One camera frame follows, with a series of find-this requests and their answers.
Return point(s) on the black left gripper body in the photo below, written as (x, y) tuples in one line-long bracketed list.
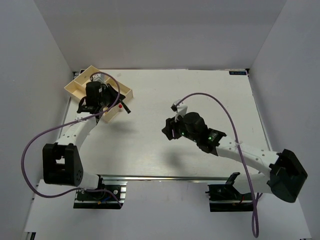
[(102, 101)]

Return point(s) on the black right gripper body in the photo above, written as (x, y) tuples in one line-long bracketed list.
[(182, 130)]

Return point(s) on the black green precision screwdriver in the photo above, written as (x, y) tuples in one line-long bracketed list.
[(126, 108)]

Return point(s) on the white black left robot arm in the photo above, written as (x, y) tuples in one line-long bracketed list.
[(61, 160)]

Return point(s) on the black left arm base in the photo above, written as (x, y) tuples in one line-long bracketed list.
[(102, 200)]

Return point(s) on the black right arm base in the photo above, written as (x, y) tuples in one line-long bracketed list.
[(223, 197)]

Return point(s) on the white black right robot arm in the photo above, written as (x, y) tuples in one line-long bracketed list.
[(280, 173)]

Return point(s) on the cream compartment tray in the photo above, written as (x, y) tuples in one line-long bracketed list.
[(77, 90)]

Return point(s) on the blue logo sticker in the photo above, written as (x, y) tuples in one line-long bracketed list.
[(238, 73)]

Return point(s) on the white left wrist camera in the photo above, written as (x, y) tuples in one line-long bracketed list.
[(98, 77)]

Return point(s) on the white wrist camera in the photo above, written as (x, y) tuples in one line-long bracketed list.
[(98, 77), (179, 108)]

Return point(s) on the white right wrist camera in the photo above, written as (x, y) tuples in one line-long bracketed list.
[(179, 108)]

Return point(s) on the aluminium table rail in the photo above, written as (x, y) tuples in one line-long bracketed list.
[(160, 178)]

